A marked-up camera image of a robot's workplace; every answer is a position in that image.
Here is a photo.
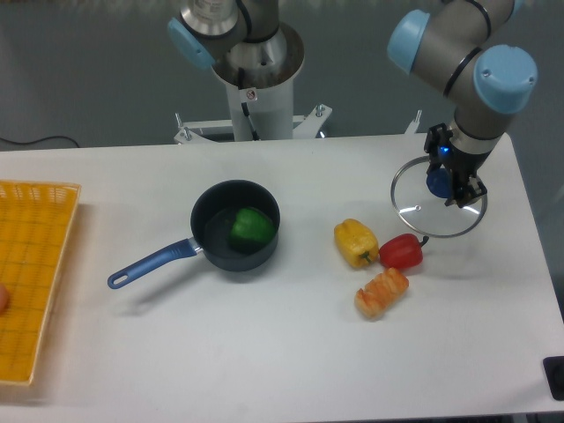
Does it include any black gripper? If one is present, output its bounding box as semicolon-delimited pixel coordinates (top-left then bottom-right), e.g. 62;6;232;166
424;123;493;208

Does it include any yellow bell pepper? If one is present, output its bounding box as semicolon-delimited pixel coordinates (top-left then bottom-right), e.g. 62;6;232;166
334;219;380;269

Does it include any yellow woven basket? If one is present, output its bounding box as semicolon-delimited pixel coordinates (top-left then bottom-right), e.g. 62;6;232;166
1;180;81;386

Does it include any green bell pepper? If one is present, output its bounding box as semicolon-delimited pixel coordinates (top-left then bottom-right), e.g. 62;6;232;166
228;208;276;249

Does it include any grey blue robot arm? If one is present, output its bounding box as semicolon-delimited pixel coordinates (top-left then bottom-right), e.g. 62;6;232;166
167;1;538;207

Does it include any red bell pepper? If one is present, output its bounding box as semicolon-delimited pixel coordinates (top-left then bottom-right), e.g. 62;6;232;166
380;234;429;269

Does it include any glass pot lid blue knob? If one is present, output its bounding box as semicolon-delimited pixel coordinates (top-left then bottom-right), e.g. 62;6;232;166
390;156;488;239

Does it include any dark pot blue handle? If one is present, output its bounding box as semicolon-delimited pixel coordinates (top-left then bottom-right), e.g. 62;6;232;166
108;180;280;289

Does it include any orange shrimp sushi toy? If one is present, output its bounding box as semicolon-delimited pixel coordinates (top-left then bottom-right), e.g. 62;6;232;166
354;268;410;320

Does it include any black floor cable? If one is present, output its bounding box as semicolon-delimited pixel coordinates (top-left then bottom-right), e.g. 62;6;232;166
0;135;81;148

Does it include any black device at table edge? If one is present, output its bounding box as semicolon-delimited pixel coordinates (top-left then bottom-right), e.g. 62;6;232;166
543;356;564;401

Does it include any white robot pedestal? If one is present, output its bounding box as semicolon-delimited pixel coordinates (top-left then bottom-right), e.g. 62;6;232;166
174;26;424;145

